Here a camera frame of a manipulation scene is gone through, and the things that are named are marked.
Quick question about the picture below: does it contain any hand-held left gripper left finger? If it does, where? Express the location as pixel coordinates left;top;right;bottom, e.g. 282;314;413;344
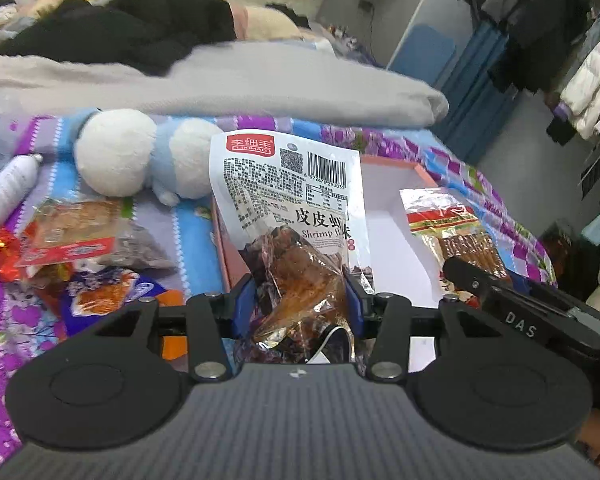
96;275;257;385

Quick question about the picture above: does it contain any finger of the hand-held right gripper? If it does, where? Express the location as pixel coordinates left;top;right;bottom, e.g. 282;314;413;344
442;256;506;306

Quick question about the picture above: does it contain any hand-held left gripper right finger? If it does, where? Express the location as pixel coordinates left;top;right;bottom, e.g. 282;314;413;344
344;274;508;383

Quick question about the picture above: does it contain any sausage snack packet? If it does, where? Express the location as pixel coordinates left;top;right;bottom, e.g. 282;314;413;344
399;187;511;308

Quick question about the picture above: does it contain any pink cardboard box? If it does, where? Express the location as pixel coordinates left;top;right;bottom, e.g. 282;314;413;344
211;154;461;366

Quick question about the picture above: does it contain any white shrimp snack packet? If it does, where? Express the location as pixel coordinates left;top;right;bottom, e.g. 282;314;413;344
209;130;376;366

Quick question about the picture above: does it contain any small orange snack packet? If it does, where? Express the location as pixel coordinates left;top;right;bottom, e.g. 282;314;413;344
145;287;188;361

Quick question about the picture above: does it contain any floral striped bedsheet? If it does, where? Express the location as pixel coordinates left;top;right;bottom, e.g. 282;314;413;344
0;115;558;461

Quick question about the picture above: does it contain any dark clear snack packet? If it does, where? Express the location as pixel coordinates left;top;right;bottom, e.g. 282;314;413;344
97;220;177;271

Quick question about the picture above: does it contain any blue purple snack packet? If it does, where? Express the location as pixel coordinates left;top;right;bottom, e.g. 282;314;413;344
60;267;168;336

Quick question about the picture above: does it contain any orange red snack packet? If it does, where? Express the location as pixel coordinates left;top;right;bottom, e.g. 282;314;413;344
17;199;123;267

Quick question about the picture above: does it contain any blue curtain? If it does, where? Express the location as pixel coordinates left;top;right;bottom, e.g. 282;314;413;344
440;15;511;161

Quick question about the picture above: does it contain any white and blue plush toy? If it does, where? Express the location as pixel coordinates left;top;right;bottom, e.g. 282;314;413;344
72;107;226;207

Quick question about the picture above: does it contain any grey blanket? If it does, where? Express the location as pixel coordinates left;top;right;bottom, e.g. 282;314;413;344
0;40;451;128

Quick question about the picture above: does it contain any hanging white puffer jacket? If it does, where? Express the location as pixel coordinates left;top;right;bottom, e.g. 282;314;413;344
560;20;600;141

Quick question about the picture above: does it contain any red foil candy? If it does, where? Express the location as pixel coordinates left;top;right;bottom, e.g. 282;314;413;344
0;227;23;281

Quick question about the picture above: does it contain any row of small bottles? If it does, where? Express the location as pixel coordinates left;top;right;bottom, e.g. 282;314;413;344
325;25;381;61

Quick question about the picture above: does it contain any hanging black coat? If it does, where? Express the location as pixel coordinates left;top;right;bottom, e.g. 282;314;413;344
490;0;600;93

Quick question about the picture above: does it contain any white bottle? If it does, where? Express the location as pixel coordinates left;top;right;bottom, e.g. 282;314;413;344
0;154;44;251

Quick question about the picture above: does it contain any cream pillow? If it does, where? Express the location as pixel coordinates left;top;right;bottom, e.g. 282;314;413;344
245;6;306;41

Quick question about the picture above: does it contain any pink pillow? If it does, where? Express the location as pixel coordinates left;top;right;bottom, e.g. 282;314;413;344
227;2;251;41

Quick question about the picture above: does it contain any small black garment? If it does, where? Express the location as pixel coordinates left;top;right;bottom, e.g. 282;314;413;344
267;4;311;28

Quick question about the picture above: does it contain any black jacket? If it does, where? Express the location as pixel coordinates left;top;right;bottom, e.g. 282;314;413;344
0;0;238;77

